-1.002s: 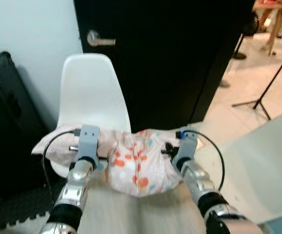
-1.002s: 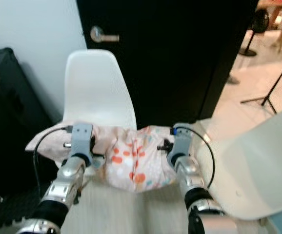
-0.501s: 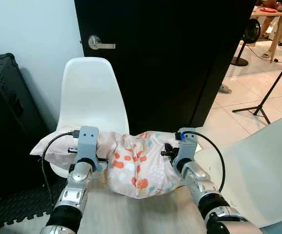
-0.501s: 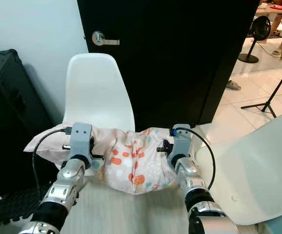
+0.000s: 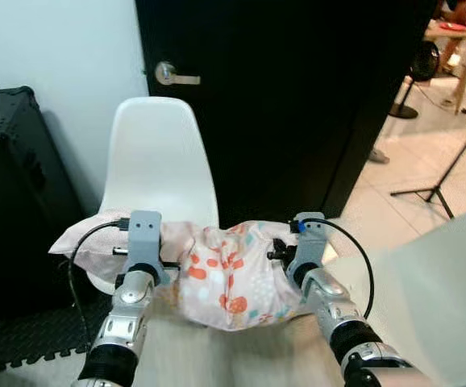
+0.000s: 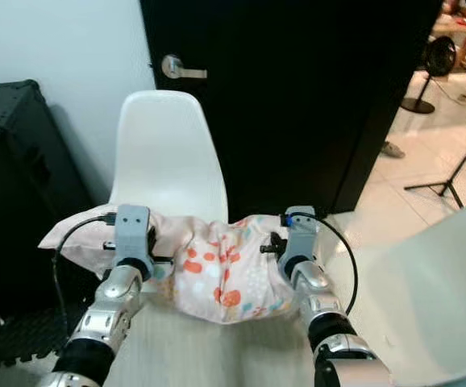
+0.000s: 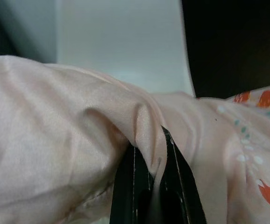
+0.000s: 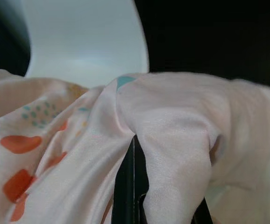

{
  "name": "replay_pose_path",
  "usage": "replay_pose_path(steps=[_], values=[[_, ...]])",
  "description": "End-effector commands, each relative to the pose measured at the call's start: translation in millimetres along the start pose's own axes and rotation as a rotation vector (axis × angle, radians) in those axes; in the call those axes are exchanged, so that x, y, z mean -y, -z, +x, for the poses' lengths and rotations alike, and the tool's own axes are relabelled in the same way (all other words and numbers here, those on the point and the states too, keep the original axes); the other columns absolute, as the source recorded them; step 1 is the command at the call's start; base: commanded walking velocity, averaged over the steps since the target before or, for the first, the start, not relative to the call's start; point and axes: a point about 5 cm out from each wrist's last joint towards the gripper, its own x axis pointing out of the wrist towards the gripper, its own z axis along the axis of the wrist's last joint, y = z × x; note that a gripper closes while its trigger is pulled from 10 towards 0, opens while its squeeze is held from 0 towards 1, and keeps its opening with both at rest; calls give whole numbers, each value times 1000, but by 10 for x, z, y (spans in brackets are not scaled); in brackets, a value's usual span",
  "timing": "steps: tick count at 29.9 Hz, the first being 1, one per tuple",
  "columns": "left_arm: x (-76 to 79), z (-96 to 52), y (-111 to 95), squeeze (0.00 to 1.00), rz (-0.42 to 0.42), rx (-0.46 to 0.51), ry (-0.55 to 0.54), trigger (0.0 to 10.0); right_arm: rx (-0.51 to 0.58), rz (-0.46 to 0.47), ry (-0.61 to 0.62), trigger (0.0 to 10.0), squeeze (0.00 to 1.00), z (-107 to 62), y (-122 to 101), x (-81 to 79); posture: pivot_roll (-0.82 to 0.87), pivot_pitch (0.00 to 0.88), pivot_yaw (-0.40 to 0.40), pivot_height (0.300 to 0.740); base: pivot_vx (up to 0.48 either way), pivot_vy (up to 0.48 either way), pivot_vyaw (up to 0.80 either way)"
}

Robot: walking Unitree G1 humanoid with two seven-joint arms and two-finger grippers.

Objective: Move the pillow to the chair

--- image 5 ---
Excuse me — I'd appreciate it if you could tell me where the seated person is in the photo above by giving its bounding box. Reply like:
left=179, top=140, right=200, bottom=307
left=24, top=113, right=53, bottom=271
left=439, top=0, right=466, bottom=25

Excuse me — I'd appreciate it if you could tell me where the silver door handle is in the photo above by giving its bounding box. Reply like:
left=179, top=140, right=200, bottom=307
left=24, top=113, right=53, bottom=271
left=154, top=61, right=202, bottom=87

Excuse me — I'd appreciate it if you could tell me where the black hard case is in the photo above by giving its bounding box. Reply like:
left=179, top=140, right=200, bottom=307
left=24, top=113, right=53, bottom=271
left=0, top=86, right=97, bottom=323

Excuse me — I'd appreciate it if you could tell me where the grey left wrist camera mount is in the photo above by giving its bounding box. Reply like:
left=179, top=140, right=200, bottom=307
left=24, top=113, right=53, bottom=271
left=126, top=210, right=164, bottom=280

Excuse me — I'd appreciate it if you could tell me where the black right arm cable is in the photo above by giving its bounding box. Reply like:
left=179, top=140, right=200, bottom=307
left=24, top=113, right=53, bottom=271
left=289, top=216, right=377, bottom=319

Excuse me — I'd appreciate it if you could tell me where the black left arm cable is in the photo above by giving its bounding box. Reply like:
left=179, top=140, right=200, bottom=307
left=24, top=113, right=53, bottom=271
left=66, top=216, right=131, bottom=327

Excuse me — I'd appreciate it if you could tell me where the black foam floor mat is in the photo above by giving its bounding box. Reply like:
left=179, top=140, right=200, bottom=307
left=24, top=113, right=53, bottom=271
left=0, top=298, right=113, bottom=376

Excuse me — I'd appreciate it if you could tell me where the white plastic chair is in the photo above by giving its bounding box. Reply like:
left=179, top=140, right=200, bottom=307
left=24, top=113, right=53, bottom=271
left=96, top=97, right=220, bottom=295

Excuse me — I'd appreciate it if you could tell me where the black door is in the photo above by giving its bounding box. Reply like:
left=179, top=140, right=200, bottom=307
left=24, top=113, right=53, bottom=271
left=135, top=0, right=439, bottom=229

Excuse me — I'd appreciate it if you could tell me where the pink patterned pillow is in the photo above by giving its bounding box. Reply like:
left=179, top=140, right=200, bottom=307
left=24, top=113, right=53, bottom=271
left=49, top=210, right=339, bottom=331

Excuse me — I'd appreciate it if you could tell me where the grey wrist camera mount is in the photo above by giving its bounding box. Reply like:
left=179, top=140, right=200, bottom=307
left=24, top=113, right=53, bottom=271
left=126, top=210, right=164, bottom=280
left=285, top=212, right=328, bottom=279

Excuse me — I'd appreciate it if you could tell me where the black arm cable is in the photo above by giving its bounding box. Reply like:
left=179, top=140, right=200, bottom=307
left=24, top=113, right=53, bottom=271
left=289, top=216, right=377, bottom=319
left=66, top=216, right=131, bottom=327

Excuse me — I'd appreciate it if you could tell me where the black round standing fan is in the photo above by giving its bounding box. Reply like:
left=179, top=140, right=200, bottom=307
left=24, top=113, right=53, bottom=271
left=388, top=40, right=441, bottom=120

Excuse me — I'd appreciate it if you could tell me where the black tripod stand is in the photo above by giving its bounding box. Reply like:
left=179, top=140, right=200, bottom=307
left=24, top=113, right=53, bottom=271
left=390, top=109, right=466, bottom=220

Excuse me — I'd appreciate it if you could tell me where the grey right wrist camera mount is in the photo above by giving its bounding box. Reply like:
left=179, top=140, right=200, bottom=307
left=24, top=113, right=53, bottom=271
left=285, top=212, right=328, bottom=279

